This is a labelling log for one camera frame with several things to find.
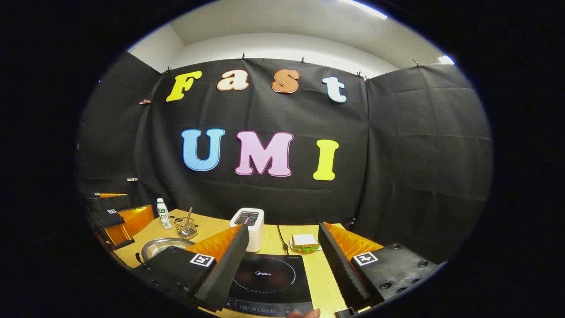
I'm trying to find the stainless steel pot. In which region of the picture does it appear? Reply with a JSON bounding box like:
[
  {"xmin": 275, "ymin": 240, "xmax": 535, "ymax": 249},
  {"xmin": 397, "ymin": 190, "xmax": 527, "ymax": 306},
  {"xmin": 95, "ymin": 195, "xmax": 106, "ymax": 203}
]
[{"xmin": 135, "ymin": 237, "xmax": 195, "ymax": 271}]

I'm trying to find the black cooktop cable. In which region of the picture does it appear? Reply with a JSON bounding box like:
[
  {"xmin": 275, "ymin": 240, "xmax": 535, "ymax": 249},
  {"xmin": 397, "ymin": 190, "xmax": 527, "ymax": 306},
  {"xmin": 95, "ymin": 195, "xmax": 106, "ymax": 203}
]
[{"xmin": 277, "ymin": 224, "xmax": 290, "ymax": 256}]

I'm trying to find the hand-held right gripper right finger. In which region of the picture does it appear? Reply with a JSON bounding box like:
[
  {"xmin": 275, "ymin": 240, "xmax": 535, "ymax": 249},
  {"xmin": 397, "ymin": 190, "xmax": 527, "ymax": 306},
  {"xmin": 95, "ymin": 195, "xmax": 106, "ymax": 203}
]
[{"xmin": 318, "ymin": 222, "xmax": 442, "ymax": 312}]

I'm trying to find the white green-label drink bottle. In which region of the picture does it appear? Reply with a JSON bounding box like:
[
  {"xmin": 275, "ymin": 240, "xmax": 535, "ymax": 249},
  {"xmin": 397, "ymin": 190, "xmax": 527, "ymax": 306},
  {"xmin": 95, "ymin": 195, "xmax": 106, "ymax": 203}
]
[{"xmin": 156, "ymin": 198, "xmax": 174, "ymax": 230}]

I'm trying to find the sandwich with lettuce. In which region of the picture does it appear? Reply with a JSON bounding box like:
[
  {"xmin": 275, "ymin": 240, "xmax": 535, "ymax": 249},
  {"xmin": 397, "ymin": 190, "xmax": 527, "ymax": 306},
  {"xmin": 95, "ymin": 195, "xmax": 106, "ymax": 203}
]
[{"xmin": 292, "ymin": 234, "xmax": 320, "ymax": 252}]

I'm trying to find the wire utensil basket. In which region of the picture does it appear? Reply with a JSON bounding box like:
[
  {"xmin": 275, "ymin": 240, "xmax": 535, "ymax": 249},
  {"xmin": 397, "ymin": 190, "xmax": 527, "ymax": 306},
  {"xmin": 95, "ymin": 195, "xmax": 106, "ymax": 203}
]
[{"xmin": 174, "ymin": 216, "xmax": 198, "ymax": 240}]

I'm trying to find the white toaster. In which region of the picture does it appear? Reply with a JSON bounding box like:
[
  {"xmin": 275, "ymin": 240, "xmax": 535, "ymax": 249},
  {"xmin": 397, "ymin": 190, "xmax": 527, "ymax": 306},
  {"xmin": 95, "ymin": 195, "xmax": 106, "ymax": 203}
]
[{"xmin": 229, "ymin": 208, "xmax": 265, "ymax": 253}]

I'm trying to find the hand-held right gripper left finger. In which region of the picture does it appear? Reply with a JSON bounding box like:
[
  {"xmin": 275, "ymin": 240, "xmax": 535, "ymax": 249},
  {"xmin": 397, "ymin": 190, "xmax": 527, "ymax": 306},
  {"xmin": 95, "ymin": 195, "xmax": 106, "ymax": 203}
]
[{"xmin": 132, "ymin": 223, "xmax": 250, "ymax": 312}]

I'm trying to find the black induction cooktop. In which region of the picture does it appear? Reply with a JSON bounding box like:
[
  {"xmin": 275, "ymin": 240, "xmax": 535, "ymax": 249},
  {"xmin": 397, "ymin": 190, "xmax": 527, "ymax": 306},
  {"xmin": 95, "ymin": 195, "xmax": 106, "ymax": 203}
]
[{"xmin": 225, "ymin": 252, "xmax": 314, "ymax": 318}]

